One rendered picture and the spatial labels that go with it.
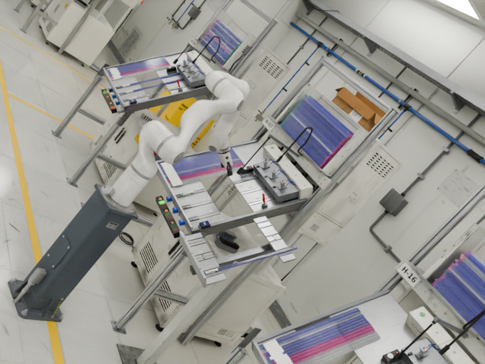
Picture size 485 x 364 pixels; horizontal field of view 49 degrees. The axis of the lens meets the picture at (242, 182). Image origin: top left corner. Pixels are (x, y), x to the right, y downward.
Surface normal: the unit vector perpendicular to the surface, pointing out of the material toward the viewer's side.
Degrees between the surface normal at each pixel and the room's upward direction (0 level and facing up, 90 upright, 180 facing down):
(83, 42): 90
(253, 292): 90
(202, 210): 43
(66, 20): 90
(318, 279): 90
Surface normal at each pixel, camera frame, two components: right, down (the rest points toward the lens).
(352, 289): -0.64, -0.38
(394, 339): 0.00, -0.79
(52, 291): 0.51, 0.61
